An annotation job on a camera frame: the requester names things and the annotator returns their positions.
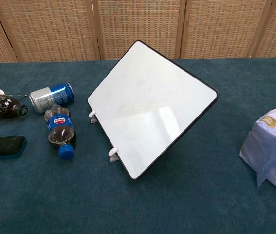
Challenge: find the blue and black eraser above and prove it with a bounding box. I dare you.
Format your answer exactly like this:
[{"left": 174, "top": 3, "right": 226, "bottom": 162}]
[{"left": 0, "top": 135, "right": 28, "bottom": 162}]

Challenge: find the white board black frame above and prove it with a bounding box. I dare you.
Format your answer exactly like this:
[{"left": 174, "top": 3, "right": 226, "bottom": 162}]
[{"left": 87, "top": 40, "right": 220, "bottom": 181}]

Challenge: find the white plastic board stand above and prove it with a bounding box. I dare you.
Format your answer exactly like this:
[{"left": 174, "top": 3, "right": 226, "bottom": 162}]
[{"left": 88, "top": 110, "right": 121, "bottom": 163}]

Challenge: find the Pepsi cola plastic bottle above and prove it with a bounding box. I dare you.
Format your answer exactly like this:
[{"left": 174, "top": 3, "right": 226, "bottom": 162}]
[{"left": 44, "top": 104, "right": 77, "bottom": 160}]

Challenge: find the woven rattan folding screen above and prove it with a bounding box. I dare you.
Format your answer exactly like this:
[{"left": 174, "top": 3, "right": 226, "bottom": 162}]
[{"left": 0, "top": 0, "right": 276, "bottom": 66}]

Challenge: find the blue and silver soda can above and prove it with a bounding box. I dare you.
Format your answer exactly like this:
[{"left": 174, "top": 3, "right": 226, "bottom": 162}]
[{"left": 29, "top": 82, "right": 75, "bottom": 114}]

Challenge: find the dark tea bottle green cap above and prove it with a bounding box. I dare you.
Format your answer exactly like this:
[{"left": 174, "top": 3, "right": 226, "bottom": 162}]
[{"left": 0, "top": 90, "right": 29, "bottom": 125}]

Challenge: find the pale blue tissue pack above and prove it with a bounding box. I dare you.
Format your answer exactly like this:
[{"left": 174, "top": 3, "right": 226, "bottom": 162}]
[{"left": 239, "top": 99, "right": 276, "bottom": 190}]

